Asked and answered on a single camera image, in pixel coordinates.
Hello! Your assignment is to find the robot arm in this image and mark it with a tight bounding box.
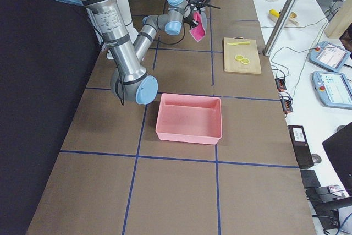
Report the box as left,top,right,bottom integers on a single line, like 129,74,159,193
56,0,210,105

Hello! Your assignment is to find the pink plastic bin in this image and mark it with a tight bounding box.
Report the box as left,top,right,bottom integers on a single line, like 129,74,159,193
156,93,222,145

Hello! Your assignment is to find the grey and pink cloth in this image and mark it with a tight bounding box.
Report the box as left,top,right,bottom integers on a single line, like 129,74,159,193
189,11,207,42

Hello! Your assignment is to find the yellow plastic knife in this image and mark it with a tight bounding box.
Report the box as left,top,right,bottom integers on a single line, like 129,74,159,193
226,41,251,46

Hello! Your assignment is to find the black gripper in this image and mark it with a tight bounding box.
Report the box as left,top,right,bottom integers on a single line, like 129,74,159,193
188,0,210,8

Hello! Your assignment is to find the black power strip far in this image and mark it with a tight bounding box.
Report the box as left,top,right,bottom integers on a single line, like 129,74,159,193
275,77,287,92

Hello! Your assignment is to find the wooden dustpan with corn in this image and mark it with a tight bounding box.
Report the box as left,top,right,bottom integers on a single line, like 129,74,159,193
268,9,300,28

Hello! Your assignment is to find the black power strip near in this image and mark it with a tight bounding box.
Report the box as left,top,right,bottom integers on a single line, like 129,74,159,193
280,95,293,114

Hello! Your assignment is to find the lemon slice beside knife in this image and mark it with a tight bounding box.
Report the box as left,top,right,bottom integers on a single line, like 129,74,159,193
240,58,250,65

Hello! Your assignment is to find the aluminium frame post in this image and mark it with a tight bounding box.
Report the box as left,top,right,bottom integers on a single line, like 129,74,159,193
263,0,297,57

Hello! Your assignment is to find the teach pendant near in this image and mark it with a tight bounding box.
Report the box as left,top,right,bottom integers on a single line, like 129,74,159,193
311,71,351,109

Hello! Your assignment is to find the lemon slice near board edge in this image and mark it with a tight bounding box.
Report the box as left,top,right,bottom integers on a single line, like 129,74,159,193
235,54,243,61

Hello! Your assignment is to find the bamboo cutting board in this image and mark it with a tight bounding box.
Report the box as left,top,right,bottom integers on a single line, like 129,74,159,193
223,37,262,74

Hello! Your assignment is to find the black power strip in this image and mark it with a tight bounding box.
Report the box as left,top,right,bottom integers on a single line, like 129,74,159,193
275,77,287,92
280,95,293,114

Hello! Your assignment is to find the black monitor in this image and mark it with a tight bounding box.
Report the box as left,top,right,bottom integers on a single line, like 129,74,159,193
322,123,351,195

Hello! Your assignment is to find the black box with label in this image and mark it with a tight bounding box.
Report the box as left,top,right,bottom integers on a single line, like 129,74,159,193
288,125,314,169

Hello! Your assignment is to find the teach pendant far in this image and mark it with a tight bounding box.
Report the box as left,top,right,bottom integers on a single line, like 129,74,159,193
309,41,351,73

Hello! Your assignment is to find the teach pendant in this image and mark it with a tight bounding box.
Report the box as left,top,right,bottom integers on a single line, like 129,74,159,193
309,41,351,73
311,71,351,109

